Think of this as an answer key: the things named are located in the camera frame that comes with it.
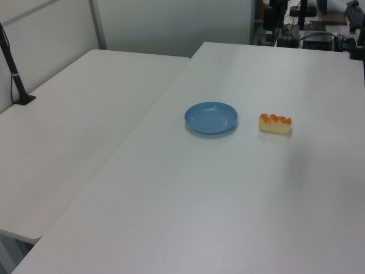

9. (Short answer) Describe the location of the bread with orange glazed crust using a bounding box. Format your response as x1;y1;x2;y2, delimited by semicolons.
258;113;293;135

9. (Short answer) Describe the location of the blue round plate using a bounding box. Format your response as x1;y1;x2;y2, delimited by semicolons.
184;102;239;135

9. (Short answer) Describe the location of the white side table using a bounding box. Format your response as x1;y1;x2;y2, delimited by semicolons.
0;49;191;245

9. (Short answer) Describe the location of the black electronics box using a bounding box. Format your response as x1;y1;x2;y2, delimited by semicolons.
263;5;277;30

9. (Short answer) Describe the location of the black flat device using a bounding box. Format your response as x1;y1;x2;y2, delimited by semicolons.
302;33;335;51

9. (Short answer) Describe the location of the black upright pole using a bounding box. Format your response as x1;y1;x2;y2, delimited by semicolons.
297;0;308;31

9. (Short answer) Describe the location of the brown board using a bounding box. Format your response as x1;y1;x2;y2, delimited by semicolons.
321;14;347;25

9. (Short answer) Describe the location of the black clamp stand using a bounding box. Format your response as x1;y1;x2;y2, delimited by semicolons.
348;27;365;61

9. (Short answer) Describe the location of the grey metal partition post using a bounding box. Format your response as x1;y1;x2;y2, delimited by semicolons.
89;0;108;50

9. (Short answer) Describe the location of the black camera stand pole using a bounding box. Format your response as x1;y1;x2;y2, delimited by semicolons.
0;22;37;107

